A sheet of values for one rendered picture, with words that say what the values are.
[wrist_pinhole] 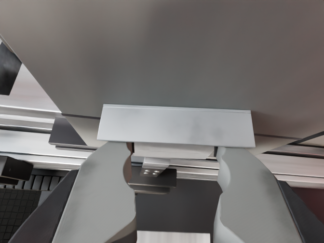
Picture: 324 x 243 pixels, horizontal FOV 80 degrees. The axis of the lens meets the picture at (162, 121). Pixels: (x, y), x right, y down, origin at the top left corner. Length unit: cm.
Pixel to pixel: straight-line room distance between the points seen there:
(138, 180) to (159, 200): 34
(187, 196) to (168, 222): 11
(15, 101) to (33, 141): 28
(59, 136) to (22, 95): 6
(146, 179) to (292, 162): 39
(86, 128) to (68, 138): 7
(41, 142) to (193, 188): 51
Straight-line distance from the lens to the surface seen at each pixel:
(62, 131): 24
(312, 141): 67
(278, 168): 60
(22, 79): 27
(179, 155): 22
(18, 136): 54
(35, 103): 24
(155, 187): 42
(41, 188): 65
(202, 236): 25
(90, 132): 18
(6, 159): 48
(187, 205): 76
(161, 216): 74
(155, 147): 19
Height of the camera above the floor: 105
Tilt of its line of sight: 22 degrees down
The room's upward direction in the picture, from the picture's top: 177 degrees counter-clockwise
